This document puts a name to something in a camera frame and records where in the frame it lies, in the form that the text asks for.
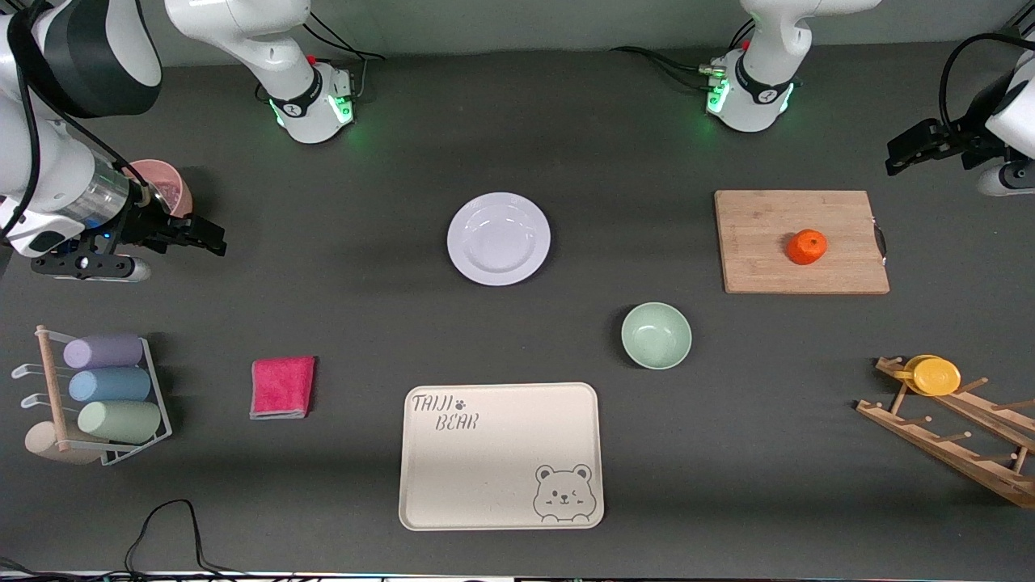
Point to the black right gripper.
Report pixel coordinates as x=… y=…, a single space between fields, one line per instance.
x=146 y=224

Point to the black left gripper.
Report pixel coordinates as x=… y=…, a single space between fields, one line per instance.
x=959 y=137

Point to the orange fruit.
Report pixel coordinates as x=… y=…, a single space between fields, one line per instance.
x=807 y=247

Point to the white round plate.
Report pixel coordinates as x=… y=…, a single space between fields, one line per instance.
x=499 y=238

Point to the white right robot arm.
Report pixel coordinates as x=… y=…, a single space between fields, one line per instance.
x=275 y=48

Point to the pink bowl with steel inside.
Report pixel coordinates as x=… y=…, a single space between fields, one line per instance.
x=166 y=182

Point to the purple cup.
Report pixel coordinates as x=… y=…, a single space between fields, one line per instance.
x=105 y=352

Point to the pink folded cloth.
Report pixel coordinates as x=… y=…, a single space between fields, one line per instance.
x=282 y=388

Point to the blue cup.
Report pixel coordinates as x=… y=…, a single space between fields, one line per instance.
x=113 y=385

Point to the wooden cutting board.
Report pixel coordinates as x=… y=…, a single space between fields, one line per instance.
x=760 y=259

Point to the green cup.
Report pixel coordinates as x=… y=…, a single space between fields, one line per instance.
x=121 y=421

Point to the yellow cup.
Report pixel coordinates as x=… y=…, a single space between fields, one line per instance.
x=936 y=377

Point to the beige cup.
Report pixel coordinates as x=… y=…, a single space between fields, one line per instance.
x=40 y=443

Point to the wooden peg cup rack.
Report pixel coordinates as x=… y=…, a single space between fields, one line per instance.
x=946 y=444

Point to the pale green bowl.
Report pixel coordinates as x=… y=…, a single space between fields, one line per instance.
x=656 y=335

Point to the cream tray with bear print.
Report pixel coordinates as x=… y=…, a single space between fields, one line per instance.
x=485 y=469

